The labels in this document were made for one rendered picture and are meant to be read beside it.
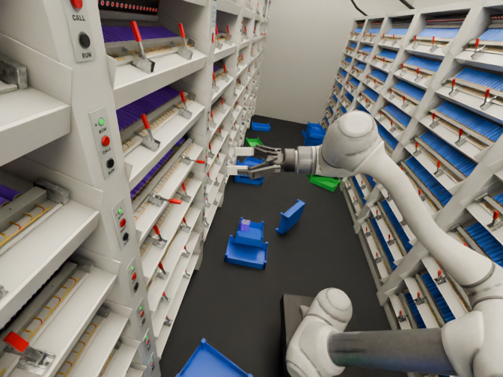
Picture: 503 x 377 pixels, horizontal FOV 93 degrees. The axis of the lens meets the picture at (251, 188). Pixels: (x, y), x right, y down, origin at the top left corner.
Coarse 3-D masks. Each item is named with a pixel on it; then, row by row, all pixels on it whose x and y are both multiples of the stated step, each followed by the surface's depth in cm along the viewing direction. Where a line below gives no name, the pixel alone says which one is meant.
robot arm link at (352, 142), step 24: (336, 120) 57; (360, 120) 52; (336, 144) 56; (360, 144) 53; (360, 168) 58; (384, 168) 56; (408, 192) 57; (408, 216) 62; (432, 240) 64; (456, 264) 62; (480, 264) 60
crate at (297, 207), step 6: (300, 204) 211; (288, 210) 201; (294, 210) 203; (300, 210) 212; (282, 216) 197; (288, 216) 195; (294, 216) 206; (300, 216) 222; (282, 222) 199; (288, 222) 200; (294, 222) 215; (276, 228) 208; (282, 228) 202; (288, 228) 209; (282, 234) 204
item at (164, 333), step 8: (192, 256) 152; (192, 264) 148; (184, 272) 138; (184, 280) 138; (184, 288) 134; (176, 296) 129; (176, 304) 126; (168, 312) 122; (176, 312) 123; (168, 320) 116; (168, 328) 116; (160, 336) 113; (160, 344) 110; (160, 352) 108
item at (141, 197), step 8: (184, 144) 102; (184, 152) 100; (176, 160) 92; (168, 168) 86; (176, 168) 90; (160, 176) 81; (152, 184) 76; (160, 184) 80; (144, 192) 72; (136, 200) 69; (136, 208) 67
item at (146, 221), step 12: (192, 132) 108; (192, 144) 109; (204, 144) 111; (192, 156) 102; (180, 168) 93; (168, 180) 85; (180, 180) 88; (156, 192) 78; (168, 192) 80; (144, 204) 72; (144, 216) 69; (156, 216) 71; (144, 228) 66
